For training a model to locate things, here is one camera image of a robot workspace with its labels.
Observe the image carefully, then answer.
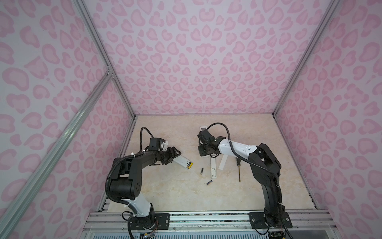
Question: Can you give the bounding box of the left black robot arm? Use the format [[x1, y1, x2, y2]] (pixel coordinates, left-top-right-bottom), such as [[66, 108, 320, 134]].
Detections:
[[105, 137, 182, 228]]

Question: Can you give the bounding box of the slim white remote control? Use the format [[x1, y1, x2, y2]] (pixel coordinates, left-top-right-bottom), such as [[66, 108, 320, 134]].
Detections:
[[210, 157, 217, 179]]

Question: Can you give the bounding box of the black mounting plate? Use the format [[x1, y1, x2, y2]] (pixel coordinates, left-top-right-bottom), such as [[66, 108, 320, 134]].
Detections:
[[128, 213, 170, 231], [248, 212, 293, 230]]

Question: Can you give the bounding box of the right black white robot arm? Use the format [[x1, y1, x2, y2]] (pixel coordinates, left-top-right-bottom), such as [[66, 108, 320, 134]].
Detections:
[[198, 129, 285, 228]]

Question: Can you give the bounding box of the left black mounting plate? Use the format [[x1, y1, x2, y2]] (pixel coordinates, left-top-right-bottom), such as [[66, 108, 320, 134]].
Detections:
[[128, 213, 170, 231]]

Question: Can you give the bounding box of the white battery cover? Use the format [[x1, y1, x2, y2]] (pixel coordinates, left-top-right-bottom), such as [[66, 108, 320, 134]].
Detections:
[[218, 155, 228, 170]]

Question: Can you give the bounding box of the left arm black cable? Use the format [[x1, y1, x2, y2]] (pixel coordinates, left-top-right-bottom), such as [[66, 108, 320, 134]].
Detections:
[[139, 126, 155, 151]]

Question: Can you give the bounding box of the black handled screwdriver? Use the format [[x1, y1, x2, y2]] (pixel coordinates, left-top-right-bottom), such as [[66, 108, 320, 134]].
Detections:
[[236, 158, 241, 182]]

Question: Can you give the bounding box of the white remote angled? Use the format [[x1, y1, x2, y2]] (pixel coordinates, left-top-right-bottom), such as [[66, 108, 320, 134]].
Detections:
[[173, 155, 193, 169]]

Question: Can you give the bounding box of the aluminium front rail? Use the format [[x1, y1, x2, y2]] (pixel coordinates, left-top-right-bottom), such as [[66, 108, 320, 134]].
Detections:
[[81, 209, 341, 239]]

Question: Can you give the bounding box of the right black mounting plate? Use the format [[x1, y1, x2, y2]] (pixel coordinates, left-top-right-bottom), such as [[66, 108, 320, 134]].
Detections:
[[248, 212, 293, 230]]

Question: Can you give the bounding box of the aluminium diagonal frame bar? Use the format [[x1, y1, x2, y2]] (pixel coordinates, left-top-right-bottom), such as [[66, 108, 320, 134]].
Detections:
[[1, 72, 114, 239]]

